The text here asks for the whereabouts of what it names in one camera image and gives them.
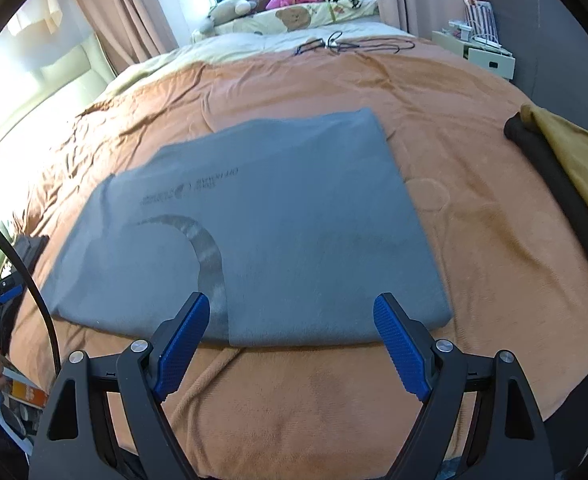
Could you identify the orange fleece blanket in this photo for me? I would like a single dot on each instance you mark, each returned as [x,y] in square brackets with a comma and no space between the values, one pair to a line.
[449,240]

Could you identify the bear print pillow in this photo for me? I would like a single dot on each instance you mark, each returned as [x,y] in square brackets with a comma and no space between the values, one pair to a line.
[314,15]

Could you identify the striped bag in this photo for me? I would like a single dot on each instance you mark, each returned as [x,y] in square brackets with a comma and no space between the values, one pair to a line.
[481,15]

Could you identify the beige plush toy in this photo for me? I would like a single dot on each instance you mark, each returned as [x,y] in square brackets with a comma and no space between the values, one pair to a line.
[224,15]

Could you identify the grey printed T-shirt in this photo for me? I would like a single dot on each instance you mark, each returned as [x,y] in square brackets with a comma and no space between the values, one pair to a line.
[299,220]

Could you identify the orange white box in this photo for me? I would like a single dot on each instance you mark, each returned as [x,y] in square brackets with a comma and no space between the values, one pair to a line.
[29,395]

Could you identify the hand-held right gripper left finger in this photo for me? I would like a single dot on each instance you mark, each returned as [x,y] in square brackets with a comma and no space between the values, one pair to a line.
[184,345]

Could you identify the mustard garment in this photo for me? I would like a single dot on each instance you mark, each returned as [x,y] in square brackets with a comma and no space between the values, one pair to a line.
[579,160]

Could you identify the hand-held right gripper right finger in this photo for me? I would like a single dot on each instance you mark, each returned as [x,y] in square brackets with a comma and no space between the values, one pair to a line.
[399,345]

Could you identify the white nightstand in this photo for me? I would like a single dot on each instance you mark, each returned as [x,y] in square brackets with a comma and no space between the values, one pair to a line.
[494,62]

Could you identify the cream padded sofa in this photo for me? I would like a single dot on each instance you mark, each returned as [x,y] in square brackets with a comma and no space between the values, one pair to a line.
[49,85]

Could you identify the cream bed sheet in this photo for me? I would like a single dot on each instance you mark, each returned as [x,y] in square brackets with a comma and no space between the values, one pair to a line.
[234,42]

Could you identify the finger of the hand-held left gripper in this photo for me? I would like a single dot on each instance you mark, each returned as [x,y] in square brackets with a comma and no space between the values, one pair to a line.
[10,296]

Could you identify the yellow and black clothes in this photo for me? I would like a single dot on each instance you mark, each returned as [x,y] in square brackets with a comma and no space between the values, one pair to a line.
[539,160]

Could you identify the pink curtain beside sofa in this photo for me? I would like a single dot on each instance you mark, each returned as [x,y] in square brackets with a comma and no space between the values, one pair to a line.
[124,5]

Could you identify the dark cloth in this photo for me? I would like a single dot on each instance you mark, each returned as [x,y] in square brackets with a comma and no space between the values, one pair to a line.
[574,390]

